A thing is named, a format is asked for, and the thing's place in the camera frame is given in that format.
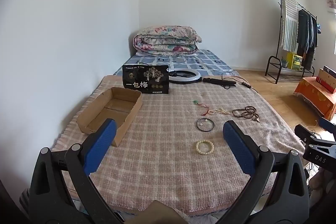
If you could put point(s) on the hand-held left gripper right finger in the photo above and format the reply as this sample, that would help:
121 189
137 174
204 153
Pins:
237 145

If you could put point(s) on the dark flat box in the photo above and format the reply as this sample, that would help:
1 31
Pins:
331 70

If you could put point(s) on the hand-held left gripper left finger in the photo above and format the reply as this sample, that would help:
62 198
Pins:
101 145

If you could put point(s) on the brown cardboard piece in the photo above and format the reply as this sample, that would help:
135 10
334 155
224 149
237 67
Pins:
157 213

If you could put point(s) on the dark hanging clothes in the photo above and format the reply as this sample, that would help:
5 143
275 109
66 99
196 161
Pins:
305 35

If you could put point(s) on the tan cardboard box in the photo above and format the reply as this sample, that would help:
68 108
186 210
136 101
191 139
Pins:
326 77

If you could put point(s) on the black metal clothes rack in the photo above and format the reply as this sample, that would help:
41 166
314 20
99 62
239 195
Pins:
270 66

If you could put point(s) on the folded floral quilt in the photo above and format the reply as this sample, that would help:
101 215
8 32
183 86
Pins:
168 40

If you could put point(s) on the thin black bangle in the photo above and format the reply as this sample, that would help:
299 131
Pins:
197 127

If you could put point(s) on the black snack bag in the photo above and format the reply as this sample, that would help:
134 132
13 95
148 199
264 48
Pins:
145 79

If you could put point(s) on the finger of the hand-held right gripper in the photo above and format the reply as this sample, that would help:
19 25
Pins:
327 124
304 134

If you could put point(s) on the yellow plastic crate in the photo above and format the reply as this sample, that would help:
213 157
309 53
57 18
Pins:
294 61

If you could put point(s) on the blue checked bedsheet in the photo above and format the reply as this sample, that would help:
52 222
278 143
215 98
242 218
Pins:
194 61

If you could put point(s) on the black folded tripod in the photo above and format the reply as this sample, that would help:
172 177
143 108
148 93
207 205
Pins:
218 81

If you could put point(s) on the floral wall hanging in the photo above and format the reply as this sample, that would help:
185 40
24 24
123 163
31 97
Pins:
332 1

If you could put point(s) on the striped hanging towel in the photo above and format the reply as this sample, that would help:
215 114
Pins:
288 27

